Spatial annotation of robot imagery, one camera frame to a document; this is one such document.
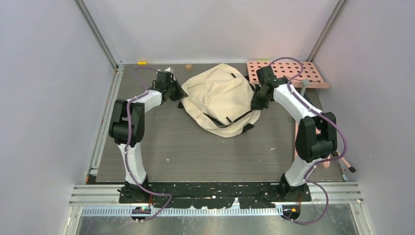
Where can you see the small wooden cube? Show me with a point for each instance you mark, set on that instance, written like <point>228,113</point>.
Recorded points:
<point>188,67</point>

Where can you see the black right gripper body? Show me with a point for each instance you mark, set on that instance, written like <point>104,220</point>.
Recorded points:
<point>259,100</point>

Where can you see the pink perforated stand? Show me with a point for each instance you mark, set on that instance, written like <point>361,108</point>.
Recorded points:
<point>289,70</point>

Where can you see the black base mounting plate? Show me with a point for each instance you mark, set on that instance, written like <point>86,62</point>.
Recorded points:
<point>213,195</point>

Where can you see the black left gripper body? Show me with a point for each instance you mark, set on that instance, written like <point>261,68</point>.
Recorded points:
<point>175,93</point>

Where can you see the cream canvas backpack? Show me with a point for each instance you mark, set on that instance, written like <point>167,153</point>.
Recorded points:
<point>219,101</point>

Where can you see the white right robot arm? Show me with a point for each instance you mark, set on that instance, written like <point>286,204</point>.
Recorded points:
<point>316,135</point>

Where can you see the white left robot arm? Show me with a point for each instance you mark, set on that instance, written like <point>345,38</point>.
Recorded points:
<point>127,127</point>

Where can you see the grey bracket on stand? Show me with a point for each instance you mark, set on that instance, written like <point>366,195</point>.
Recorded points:
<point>305,83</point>

